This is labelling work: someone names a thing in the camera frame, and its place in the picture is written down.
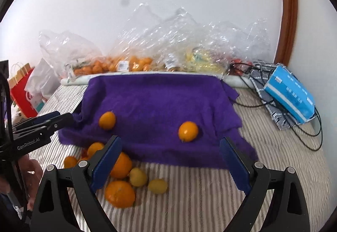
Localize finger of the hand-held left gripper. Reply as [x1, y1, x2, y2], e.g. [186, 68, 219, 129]
[18, 111, 62, 127]
[13, 113, 75, 140]

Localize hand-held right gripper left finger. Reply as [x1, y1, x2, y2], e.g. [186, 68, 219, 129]
[31, 135, 123, 232]

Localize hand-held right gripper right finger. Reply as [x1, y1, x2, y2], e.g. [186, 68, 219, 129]
[219, 137, 311, 232]

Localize large orange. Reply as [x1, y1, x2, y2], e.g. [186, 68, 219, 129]
[109, 152, 133, 179]

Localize round orange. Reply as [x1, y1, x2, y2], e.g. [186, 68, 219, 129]
[178, 121, 199, 142]
[87, 142, 106, 159]

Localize dimpled mandarin orange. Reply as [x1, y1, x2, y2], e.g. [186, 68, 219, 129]
[104, 180, 136, 209]

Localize small yellow-green fruit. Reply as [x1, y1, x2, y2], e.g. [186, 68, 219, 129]
[128, 167, 148, 187]

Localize small orange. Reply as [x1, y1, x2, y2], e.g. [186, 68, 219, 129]
[64, 156, 78, 169]

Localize oval orange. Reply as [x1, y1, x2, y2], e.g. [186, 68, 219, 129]
[98, 111, 117, 130]

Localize small yellow fruit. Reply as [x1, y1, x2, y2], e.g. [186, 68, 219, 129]
[147, 179, 168, 195]

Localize bagged yellow fruits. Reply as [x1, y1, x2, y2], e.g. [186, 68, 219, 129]
[184, 49, 227, 71]

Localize person's left hand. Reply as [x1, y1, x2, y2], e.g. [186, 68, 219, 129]
[14, 154, 44, 210]

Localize white floral fabric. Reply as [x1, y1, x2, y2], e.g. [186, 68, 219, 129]
[11, 104, 29, 120]

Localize red paper bag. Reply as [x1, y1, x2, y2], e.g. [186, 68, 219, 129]
[8, 62, 39, 119]

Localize white plastic bag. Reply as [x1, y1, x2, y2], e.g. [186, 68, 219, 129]
[24, 58, 60, 102]

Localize striped bed sheet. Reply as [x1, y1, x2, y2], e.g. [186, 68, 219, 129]
[26, 82, 333, 232]

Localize grey patterned packet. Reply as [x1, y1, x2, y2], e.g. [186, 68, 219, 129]
[249, 61, 301, 130]

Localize pile of bagged mandarins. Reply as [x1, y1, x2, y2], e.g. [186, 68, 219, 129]
[73, 60, 111, 75]
[107, 55, 154, 73]

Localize dark blue clothing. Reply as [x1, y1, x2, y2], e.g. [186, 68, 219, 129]
[0, 190, 29, 232]

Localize purple towel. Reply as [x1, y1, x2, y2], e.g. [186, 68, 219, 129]
[58, 73, 258, 169]

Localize blue tissue pack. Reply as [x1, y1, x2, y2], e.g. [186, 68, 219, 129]
[264, 64, 316, 124]

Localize bagged red tomatoes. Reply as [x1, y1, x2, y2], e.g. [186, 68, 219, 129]
[231, 58, 253, 75]

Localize crumpled clear plastic bag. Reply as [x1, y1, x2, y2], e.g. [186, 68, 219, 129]
[158, 7, 232, 75]
[224, 19, 271, 76]
[107, 0, 169, 73]

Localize black cables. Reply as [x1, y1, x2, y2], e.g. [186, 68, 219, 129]
[230, 62, 323, 152]

